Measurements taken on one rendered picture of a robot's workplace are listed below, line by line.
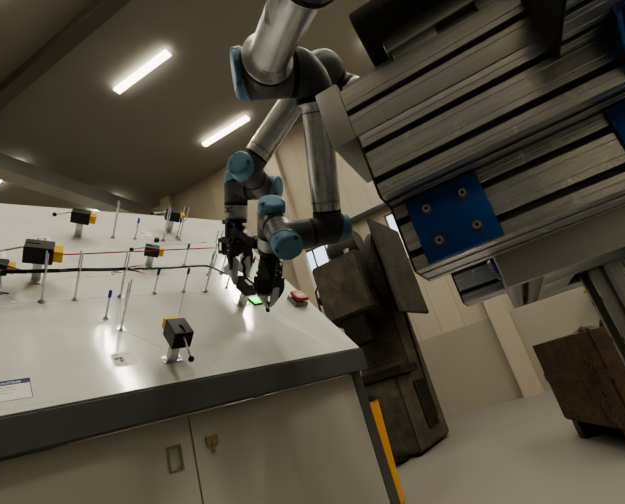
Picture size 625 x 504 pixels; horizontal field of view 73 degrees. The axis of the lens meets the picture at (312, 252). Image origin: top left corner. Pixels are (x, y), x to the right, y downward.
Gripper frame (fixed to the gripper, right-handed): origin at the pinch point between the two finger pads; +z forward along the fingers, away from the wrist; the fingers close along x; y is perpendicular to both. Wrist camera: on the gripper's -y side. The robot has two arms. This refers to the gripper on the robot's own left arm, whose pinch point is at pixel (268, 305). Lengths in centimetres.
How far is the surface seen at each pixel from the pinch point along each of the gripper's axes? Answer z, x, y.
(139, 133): 224, 327, 731
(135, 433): -3, 24, -46
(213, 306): 2.8, 17.2, 1.1
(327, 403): 18.2, -19.4, -20.3
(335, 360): 10.6, -21.2, -10.7
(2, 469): -10, 41, -58
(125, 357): -8.7, 30.4, -30.5
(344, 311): 253, -67, 277
